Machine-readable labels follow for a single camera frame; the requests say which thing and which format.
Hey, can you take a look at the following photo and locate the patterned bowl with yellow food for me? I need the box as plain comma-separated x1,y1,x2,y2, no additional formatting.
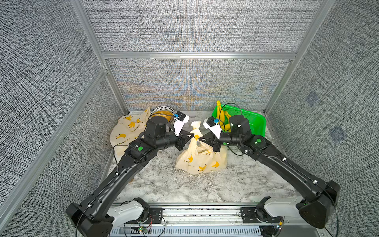
148,106,175,122

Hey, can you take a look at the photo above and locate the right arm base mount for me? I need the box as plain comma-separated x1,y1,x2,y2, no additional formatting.
239,196,283,224

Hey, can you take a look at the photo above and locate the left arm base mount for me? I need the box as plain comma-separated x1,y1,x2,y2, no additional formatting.
120,198,163,224

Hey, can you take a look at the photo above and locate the aluminium front rail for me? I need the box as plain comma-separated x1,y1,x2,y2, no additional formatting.
109,203,329,237

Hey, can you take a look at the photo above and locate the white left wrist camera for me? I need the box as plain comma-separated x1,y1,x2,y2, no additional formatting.
173,111,190,136

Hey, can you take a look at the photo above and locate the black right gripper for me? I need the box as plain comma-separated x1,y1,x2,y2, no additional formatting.
199,131,245,154

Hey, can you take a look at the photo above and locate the left yellow banana bunch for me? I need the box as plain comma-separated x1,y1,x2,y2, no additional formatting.
216,101,225,130

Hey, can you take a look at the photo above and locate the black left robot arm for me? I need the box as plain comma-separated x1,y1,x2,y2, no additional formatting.
66,111,194,237

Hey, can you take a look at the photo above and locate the green plastic basket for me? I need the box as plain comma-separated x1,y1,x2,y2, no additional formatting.
212,105,266,137

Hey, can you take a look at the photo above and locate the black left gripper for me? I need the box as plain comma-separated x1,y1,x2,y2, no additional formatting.
155,129,194,151

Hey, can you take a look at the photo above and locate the right yellow banana bunch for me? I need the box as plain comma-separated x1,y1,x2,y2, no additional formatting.
223,111,231,132

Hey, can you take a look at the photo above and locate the aluminium enclosure frame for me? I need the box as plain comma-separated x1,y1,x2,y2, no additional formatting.
0,0,337,220

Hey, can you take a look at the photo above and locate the yellow banana bunch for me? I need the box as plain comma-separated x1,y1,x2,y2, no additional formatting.
223,111,231,132
216,101,225,130

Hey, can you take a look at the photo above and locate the banana print plastic bag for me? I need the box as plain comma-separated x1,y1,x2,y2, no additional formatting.
175,121,228,175
110,107,151,162

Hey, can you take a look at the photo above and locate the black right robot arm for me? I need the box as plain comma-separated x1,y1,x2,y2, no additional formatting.
199,115,341,229

